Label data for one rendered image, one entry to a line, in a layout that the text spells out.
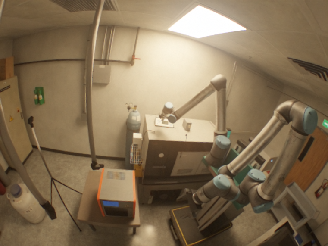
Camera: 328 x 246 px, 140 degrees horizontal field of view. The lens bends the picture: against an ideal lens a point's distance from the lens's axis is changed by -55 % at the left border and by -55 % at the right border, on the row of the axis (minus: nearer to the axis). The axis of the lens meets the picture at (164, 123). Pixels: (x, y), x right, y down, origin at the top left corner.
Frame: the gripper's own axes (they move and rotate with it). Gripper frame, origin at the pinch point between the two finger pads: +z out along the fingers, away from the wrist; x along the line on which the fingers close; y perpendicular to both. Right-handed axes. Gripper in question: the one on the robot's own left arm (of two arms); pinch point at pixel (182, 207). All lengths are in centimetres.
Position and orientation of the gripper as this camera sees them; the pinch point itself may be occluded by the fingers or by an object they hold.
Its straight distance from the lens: 90.2
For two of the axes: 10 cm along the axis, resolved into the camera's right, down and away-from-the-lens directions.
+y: -8.1, -4.3, -4.1
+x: 1.2, 5.6, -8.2
